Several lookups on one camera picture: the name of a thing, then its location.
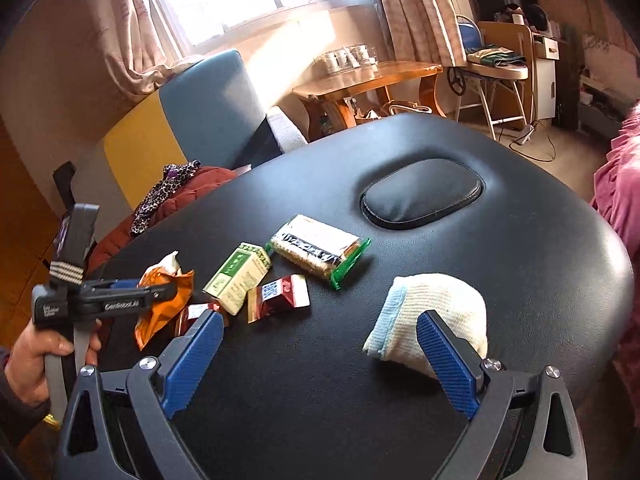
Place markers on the blue yellow grey armchair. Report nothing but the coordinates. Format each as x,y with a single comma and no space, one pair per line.
210,105

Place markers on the wooden side table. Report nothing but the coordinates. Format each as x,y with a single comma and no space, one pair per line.
380,77

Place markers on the folded green cloth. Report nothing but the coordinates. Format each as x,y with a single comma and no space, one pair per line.
492,55

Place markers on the white low shelf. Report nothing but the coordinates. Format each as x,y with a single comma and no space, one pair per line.
600,55

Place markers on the blue folding chair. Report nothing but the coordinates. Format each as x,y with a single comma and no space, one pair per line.
471,37

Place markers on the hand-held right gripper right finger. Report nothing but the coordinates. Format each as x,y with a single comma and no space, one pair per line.
450,365

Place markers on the clear plastic organizer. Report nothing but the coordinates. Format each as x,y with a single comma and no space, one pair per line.
345,57

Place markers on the black oval cushion plug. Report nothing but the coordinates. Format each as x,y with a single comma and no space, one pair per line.
420,195

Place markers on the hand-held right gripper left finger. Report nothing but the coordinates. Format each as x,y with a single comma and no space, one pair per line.
192,360

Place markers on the white cabinet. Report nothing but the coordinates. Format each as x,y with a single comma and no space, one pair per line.
545,90

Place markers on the orange snack packet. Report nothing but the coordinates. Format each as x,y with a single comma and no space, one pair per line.
152,327

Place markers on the cream sock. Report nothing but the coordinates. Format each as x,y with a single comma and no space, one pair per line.
440,300

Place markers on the leopard print cloth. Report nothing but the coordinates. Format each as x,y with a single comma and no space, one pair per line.
160,195

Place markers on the beige patterned curtain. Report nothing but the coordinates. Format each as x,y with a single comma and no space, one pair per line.
415,10
130,25

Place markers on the person's left hand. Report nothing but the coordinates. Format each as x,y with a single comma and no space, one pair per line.
30,365

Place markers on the red wafer candy packet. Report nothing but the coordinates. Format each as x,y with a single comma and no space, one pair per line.
275,300

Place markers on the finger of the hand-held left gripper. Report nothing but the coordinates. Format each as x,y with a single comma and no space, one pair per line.
120,285
125,305

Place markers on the white folding ironing board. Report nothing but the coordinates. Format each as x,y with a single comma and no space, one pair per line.
505,72

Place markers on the person's left forearm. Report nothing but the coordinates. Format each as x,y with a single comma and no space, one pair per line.
15,420

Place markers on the small dark brown candy packet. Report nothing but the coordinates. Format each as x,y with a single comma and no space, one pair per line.
197,312

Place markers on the green and cream small carton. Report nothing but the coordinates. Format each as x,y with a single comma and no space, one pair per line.
232,280

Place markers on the pink ruffled bed cover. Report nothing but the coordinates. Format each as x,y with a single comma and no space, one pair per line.
625,200

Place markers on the clear cracker packet green ends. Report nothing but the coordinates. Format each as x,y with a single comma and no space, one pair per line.
315,245

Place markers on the rust orange puffer jacket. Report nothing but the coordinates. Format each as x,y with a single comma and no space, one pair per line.
195,185

